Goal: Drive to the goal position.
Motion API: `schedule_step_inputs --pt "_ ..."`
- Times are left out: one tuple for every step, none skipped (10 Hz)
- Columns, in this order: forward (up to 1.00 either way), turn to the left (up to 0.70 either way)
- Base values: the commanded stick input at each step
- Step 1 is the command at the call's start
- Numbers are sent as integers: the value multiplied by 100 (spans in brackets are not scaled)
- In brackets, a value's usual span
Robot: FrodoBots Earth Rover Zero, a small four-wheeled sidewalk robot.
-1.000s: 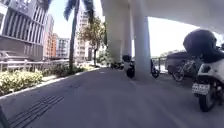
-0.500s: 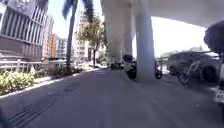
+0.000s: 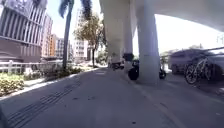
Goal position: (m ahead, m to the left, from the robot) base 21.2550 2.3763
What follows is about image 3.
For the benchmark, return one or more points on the bicycle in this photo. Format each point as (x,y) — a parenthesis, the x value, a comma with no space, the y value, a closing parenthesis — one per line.
(195,71)

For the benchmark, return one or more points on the row of buildings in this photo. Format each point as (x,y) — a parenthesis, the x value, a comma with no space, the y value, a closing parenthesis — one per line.
(50,40)

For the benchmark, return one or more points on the black motor scooter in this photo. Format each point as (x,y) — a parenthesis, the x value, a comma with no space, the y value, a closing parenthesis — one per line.
(133,71)

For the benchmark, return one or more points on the grey paved path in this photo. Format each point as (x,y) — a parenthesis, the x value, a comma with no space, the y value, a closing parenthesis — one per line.
(100,103)

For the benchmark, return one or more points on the white fence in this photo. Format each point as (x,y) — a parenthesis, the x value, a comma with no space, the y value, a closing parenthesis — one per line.
(20,65)

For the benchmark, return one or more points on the grey ribbed building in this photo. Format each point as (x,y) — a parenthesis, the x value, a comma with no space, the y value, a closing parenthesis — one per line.
(20,30)

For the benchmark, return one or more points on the dark van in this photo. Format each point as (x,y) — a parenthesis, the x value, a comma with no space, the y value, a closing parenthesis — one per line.
(181,60)

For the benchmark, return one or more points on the green hedge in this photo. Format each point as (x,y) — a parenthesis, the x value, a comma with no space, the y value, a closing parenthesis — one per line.
(10,83)

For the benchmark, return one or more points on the pale kerb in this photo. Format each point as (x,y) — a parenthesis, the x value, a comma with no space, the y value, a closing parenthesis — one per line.
(36,85)

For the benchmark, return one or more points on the palm tree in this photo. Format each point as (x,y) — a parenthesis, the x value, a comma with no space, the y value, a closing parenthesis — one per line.
(67,33)

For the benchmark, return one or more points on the white building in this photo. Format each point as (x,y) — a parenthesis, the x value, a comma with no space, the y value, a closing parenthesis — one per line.
(80,46)

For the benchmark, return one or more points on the concrete overpass with pillars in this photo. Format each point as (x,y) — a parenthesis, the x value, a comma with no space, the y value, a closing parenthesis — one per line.
(148,40)

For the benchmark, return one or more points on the leafy tree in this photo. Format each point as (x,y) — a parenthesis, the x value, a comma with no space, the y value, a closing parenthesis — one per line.
(91,31)

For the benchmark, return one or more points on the row of bushes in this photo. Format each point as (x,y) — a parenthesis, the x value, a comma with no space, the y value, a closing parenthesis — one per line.
(63,71)

